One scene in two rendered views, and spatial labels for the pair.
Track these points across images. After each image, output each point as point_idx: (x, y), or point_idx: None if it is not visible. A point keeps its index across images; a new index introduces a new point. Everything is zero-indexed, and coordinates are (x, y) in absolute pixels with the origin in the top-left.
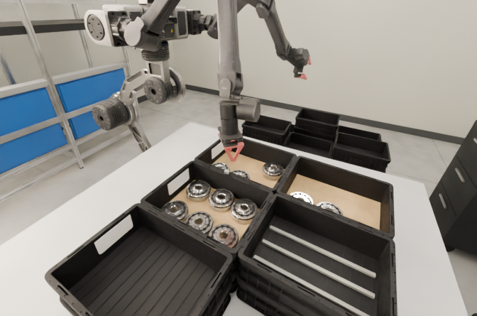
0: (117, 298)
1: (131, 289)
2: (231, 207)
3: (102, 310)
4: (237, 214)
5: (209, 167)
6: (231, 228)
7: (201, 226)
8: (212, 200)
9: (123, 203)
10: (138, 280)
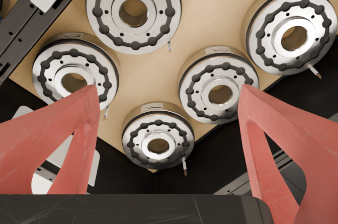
0: (300, 196)
1: (296, 183)
2: None
3: None
4: None
5: (4, 65)
6: (279, 7)
7: (239, 87)
8: (143, 44)
9: (46, 181)
10: (286, 177)
